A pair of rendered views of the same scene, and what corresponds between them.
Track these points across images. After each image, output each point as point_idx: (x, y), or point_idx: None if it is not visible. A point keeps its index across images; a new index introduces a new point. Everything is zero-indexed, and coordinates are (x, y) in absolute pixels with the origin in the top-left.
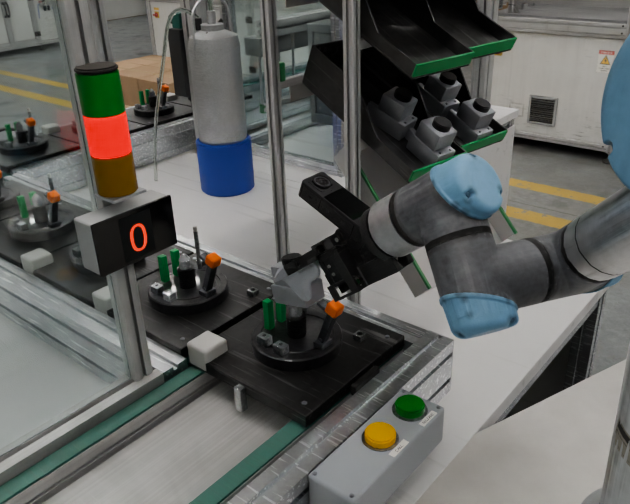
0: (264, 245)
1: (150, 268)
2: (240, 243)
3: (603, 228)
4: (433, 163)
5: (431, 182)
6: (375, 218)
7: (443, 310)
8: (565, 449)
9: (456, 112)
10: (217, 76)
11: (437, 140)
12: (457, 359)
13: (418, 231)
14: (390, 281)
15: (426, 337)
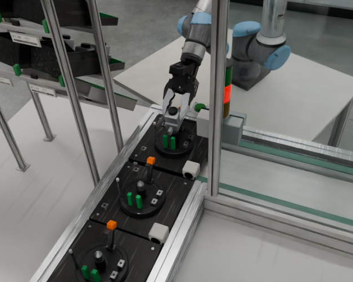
0: (13, 230)
1: (115, 233)
2: (9, 247)
3: None
4: (113, 58)
5: (207, 24)
6: (200, 52)
7: (93, 131)
8: (176, 95)
9: None
10: None
11: (109, 48)
12: (133, 123)
13: (208, 42)
14: (64, 155)
15: (153, 111)
